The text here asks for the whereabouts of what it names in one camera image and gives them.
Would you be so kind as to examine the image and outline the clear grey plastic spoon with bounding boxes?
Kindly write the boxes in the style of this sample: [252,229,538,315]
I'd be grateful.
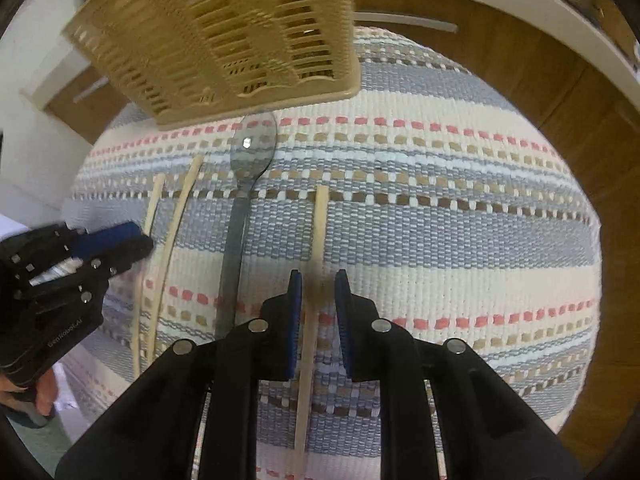
[214,111,278,343]

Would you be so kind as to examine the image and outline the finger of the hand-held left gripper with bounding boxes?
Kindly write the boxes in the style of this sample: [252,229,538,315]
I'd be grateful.
[82,235,154,281]
[70,221,148,257]

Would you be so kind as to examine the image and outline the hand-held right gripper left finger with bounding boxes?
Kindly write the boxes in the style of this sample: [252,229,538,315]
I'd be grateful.
[54,269,305,480]

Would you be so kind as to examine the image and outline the bamboo chopstick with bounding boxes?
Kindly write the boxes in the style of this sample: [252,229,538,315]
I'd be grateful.
[294,185,331,461]
[147,155,206,366]
[132,174,167,378]

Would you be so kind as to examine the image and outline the yellow plastic utensil basket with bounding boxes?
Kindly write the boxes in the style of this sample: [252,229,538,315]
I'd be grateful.
[61,0,362,128]

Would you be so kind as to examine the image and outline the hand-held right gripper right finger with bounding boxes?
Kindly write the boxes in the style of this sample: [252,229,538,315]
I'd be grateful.
[334,269,583,480]

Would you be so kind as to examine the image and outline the person's left hand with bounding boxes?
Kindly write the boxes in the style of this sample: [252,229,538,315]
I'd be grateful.
[0,371,57,417]

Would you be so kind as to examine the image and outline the striped woven table mat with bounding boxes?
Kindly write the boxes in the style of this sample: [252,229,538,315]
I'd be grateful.
[60,25,603,480]

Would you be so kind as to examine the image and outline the long metal drawer handle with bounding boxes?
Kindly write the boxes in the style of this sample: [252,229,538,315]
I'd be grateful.
[75,77,108,103]

